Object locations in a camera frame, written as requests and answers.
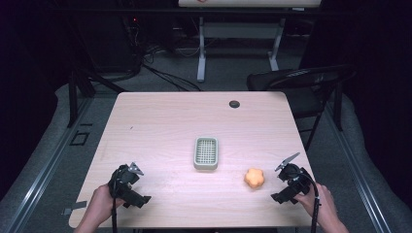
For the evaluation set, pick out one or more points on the person's left hand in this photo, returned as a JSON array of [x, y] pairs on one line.
[[101, 203]]

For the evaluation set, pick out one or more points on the black round table grommet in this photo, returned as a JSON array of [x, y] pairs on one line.
[[234, 104]]

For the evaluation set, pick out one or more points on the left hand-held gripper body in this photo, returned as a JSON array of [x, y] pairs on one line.
[[127, 190]]

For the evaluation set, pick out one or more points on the grey tape strip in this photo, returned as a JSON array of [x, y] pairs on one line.
[[76, 206]]

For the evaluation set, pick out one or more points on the black folding chair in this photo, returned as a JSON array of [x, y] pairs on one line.
[[301, 82]]

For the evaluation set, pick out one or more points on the grey soap dish with grid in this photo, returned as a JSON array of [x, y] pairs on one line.
[[206, 153]]

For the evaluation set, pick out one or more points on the black metal stand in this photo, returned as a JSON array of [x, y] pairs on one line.
[[74, 97]]

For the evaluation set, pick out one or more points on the white-legged desk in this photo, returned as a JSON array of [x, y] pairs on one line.
[[239, 30]]

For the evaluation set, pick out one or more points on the person's right hand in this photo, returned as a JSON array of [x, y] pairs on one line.
[[316, 202]]

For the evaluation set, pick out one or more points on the metal floor rail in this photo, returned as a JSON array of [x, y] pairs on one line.
[[42, 174], [359, 174]]

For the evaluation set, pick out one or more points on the orange flower-shaped soap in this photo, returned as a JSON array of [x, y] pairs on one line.
[[254, 178]]

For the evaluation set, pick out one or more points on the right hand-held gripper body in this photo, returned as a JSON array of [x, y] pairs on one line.
[[294, 184]]

